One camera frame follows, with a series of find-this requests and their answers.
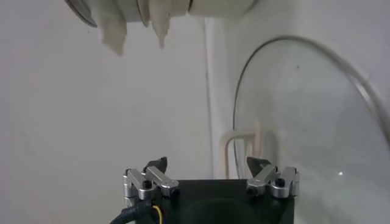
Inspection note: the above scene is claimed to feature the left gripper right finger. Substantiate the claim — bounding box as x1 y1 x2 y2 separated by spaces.
246 156 300 199

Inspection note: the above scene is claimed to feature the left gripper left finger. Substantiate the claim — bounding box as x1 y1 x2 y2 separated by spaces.
122 156 180 208

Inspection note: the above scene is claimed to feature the round glass pot lid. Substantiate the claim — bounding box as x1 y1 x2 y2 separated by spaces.
219 35 390 224

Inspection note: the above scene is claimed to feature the stainless steel steamer basket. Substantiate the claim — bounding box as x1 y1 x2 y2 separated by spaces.
63 0 147 57

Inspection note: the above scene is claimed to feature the white electric cooker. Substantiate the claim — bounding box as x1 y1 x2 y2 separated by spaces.
143 0 260 49

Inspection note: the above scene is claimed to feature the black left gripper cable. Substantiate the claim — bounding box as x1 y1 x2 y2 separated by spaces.
109 200 165 224

